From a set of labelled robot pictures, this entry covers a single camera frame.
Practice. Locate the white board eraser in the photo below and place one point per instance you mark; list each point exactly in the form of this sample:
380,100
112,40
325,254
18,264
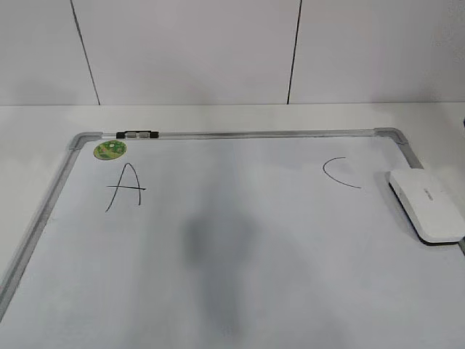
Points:
434,215

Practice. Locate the round green magnet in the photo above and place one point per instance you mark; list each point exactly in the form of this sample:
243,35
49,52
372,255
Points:
109,150

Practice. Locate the white board with grey frame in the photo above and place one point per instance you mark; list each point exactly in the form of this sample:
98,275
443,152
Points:
233,240

